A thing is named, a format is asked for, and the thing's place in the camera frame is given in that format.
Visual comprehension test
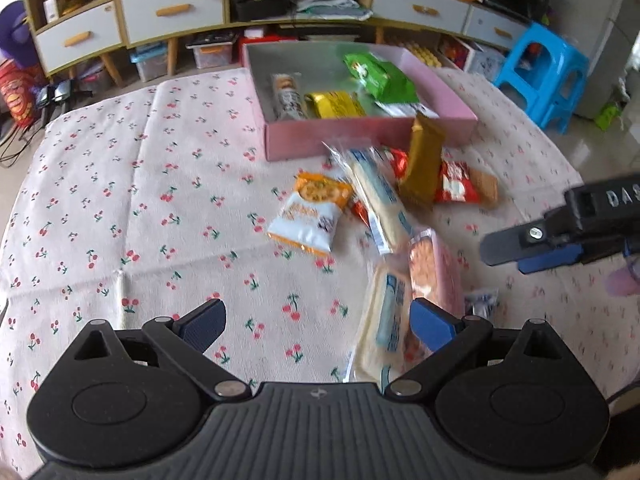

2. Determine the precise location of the clear cracker stack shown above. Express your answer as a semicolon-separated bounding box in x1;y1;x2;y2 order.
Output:
470;168;499;208

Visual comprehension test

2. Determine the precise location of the pink wafer snack pack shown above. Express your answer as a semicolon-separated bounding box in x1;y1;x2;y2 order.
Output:
409;228;464;318

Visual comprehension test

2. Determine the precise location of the white bread pack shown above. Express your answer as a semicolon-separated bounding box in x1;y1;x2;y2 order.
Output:
326;142;412;255
346;255;412;391

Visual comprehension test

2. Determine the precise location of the red snack packet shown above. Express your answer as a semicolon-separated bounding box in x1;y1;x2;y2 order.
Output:
434;160;482;204
382;146;408;181

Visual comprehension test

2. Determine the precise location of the gold wrapper bar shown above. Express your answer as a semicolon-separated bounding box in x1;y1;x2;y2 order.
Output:
397;113;446;207

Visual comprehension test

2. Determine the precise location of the orange white snack packet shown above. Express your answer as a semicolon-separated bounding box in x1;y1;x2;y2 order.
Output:
267;172;352;256

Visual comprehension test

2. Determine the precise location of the green snack packet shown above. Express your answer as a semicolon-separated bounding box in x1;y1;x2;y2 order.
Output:
343;52;419;104

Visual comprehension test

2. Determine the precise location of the yellow snack packet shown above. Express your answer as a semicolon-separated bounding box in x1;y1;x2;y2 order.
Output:
305;90;366;119

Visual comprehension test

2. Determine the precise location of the silver cookie snack pack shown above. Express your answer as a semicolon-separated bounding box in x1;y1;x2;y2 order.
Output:
271;74;307;122

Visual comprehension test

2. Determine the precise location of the orange red barcode packet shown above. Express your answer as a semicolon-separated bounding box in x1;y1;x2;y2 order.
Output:
349;197;369;226

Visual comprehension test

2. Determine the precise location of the silver white small packet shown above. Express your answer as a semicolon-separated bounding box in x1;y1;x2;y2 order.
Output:
375;101;439;119

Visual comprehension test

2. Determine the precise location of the cherry print tablecloth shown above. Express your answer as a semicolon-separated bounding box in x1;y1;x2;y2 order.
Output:
1;70;639;476

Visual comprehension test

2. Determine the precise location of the blue plastic stool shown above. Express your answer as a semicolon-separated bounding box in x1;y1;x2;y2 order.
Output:
494;23;589;134

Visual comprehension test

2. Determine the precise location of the yellow egg tray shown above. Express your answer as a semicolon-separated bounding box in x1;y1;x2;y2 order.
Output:
406;42;442;68

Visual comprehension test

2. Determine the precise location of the pink cardboard box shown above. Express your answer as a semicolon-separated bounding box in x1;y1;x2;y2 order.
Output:
242;40;480;163

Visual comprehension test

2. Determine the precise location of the clear storage bin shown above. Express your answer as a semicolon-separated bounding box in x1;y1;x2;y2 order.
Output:
186;32;236;70

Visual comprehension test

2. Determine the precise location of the red cylindrical gift can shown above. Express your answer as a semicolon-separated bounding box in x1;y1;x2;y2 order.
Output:
0;60;44;128

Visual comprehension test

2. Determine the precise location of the red flat box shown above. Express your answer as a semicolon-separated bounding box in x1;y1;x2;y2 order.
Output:
238;34;296;67

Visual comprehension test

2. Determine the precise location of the wooden tv cabinet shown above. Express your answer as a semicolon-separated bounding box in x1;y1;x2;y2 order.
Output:
24;0;527;75

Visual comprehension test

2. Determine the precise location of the purple hat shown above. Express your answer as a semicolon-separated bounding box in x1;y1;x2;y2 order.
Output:
0;0;39;67

